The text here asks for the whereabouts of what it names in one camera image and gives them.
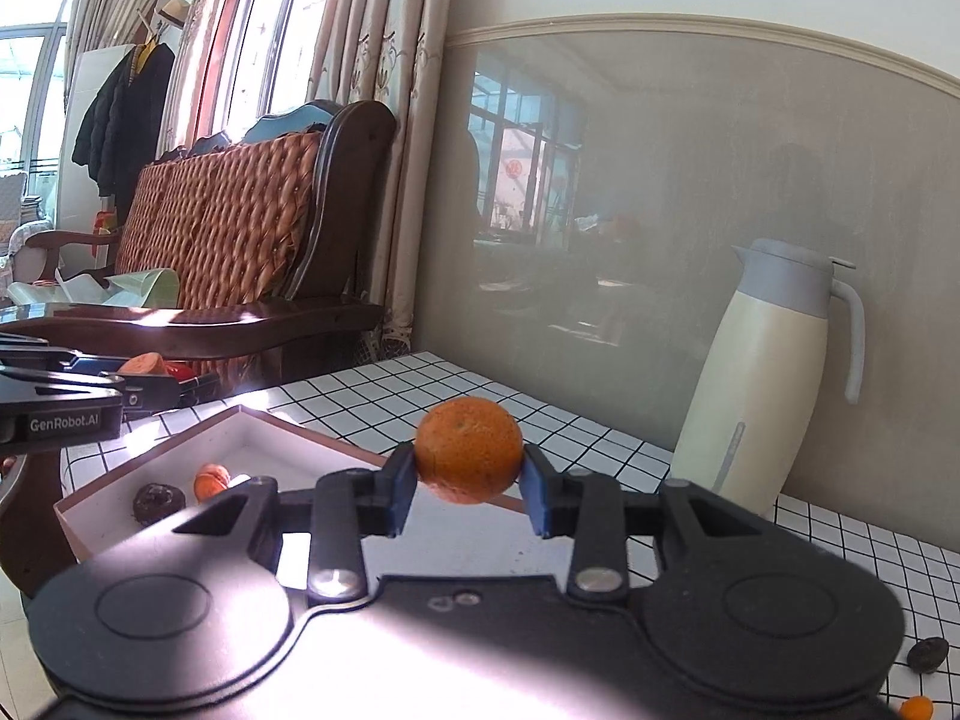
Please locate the brown shallow cardboard box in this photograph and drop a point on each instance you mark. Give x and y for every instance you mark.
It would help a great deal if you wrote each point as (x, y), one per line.
(438, 538)

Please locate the window with red frame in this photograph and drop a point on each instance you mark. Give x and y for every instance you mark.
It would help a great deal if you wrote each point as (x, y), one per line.
(236, 60)

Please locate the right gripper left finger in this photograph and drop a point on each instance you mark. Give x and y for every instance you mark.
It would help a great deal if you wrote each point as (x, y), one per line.
(347, 507)

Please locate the small tangerine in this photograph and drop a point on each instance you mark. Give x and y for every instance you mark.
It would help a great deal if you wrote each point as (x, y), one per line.
(916, 707)

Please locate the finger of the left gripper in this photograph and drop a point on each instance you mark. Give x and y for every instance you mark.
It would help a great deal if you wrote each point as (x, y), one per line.
(152, 393)
(54, 359)

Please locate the wooden leather sofa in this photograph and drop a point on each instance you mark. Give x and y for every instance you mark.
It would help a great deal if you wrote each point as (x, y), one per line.
(264, 236)

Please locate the straw hat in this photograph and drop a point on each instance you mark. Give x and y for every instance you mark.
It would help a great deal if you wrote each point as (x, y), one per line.
(174, 12)

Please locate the green white paper bag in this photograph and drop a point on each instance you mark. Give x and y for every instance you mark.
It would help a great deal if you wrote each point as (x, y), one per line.
(156, 288)

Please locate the red bag under armrest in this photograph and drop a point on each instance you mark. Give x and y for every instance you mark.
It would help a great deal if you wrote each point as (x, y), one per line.
(181, 371)

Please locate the black coat on rack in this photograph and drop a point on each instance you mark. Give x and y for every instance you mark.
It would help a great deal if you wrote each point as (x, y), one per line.
(119, 131)

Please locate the beige floral curtain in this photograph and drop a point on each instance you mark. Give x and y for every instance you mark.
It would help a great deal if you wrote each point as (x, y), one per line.
(382, 60)

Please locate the checkered white tablecloth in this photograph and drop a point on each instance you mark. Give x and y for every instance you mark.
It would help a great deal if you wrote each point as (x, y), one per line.
(377, 406)

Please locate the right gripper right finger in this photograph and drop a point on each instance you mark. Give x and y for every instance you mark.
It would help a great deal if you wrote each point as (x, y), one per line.
(589, 510)

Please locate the large orange tangerine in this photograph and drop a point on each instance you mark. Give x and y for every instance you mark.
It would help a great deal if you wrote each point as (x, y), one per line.
(468, 450)

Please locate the carrot chunk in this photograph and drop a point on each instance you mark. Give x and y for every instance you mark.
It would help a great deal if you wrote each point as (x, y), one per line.
(211, 480)

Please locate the cream thermos jug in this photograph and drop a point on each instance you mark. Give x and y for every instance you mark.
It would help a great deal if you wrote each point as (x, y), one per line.
(759, 384)

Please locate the dark purple fruit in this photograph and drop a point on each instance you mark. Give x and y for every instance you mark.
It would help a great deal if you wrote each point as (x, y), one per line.
(156, 501)

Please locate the small carrot piece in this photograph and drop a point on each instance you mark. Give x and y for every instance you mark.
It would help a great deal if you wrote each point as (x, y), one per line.
(148, 364)

